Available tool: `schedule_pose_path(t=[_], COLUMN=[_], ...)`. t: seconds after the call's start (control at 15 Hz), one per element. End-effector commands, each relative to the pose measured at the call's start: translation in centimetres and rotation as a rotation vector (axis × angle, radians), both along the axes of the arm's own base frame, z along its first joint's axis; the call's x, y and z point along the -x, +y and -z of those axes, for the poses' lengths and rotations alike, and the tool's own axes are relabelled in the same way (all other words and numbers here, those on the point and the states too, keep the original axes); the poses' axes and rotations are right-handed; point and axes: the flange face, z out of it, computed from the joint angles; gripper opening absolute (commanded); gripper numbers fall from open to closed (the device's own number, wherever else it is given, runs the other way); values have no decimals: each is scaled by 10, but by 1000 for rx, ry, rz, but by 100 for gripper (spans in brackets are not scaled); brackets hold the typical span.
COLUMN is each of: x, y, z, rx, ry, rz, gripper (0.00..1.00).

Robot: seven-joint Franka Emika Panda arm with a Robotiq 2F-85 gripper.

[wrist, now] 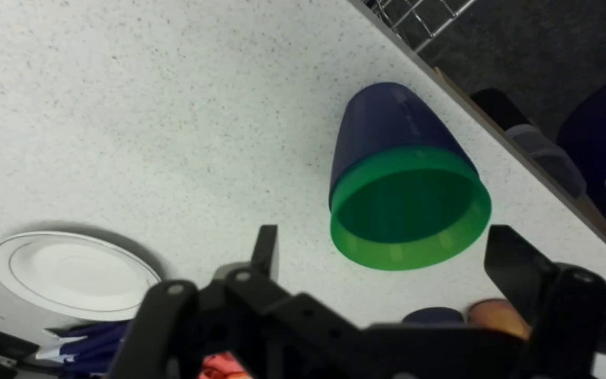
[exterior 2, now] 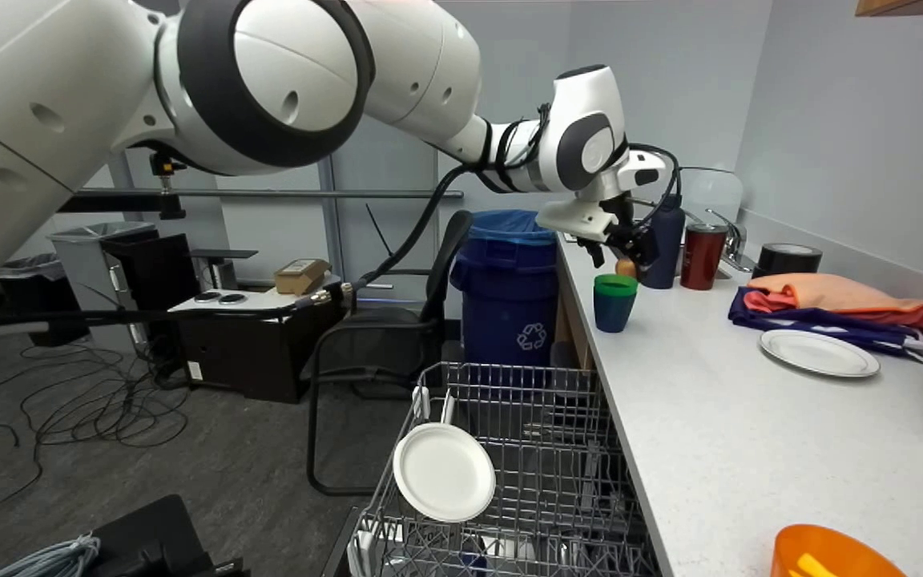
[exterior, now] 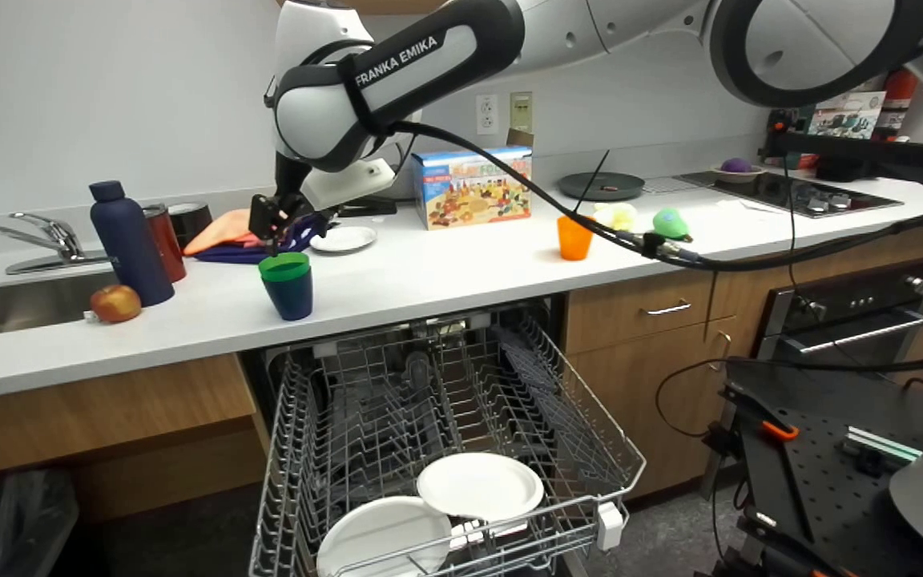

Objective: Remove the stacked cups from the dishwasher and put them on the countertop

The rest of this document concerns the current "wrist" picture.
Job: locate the navy blue cloth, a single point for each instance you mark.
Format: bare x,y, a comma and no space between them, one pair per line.
94,348

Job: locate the orange cloth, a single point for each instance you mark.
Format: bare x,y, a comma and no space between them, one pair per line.
224,368

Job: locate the white plate with silver rim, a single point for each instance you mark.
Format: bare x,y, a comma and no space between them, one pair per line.
71,275

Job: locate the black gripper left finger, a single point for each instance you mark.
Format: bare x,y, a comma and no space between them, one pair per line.
266,250

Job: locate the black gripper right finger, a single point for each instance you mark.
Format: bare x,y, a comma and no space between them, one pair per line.
525,271

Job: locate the green plastic cup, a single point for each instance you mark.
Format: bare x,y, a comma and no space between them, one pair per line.
414,235

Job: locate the dark blue plastic cup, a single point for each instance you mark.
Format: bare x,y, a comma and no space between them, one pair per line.
388,120

